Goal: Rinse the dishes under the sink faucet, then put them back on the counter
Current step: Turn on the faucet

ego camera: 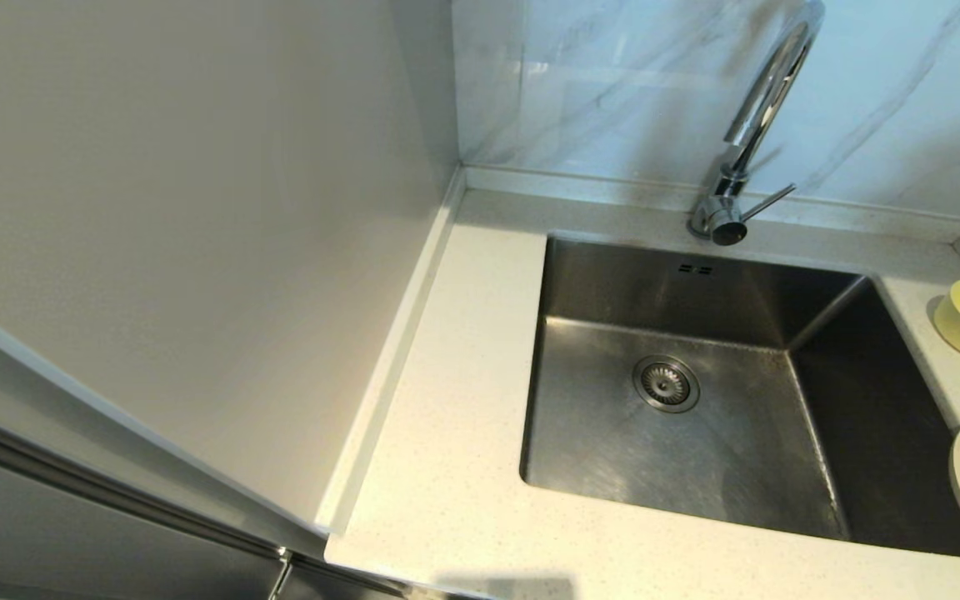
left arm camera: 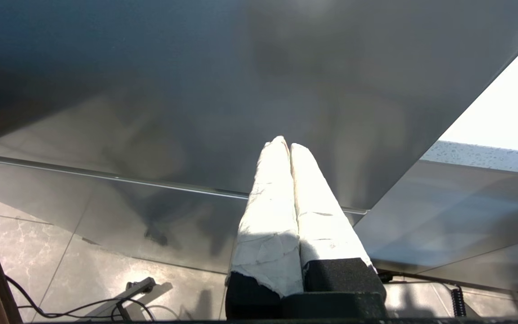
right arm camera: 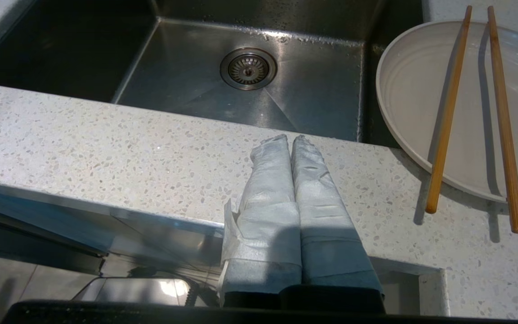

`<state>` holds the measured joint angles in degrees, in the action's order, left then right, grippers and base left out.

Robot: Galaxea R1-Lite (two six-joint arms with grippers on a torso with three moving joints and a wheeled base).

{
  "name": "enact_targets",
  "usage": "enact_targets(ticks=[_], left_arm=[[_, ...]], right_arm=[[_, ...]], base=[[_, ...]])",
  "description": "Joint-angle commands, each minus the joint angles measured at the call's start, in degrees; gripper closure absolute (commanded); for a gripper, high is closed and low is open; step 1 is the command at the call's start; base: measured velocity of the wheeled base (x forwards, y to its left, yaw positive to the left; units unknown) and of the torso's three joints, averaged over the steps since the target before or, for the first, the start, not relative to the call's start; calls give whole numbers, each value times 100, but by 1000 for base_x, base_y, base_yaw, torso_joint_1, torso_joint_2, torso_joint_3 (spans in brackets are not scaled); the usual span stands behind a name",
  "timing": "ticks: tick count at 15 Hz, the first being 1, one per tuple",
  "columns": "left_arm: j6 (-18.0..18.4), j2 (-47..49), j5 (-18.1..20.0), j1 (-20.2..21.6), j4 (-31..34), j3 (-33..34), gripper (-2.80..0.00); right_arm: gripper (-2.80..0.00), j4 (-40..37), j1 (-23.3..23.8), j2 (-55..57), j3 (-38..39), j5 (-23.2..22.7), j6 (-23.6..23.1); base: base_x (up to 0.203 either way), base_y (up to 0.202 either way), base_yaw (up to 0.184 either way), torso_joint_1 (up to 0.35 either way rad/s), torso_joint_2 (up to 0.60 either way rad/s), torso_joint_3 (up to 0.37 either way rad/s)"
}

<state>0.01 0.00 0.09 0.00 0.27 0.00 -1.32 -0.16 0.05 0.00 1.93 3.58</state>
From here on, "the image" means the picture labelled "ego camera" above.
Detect chrome faucet lever handle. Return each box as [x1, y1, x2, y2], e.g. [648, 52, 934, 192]
[742, 183, 798, 224]

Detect stainless steel sink basin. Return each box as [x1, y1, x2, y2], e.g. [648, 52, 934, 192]
[520, 233, 960, 561]

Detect round metal drain strainer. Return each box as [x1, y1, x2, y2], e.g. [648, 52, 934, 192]
[632, 355, 702, 414]

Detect white tall side panel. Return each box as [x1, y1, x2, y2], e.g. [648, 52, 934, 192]
[0, 0, 466, 538]

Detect chrome gooseneck kitchen faucet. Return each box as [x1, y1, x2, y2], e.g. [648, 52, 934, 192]
[688, 0, 827, 247]

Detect metal appliance handle bar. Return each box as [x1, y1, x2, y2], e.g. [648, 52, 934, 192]
[0, 402, 293, 600]

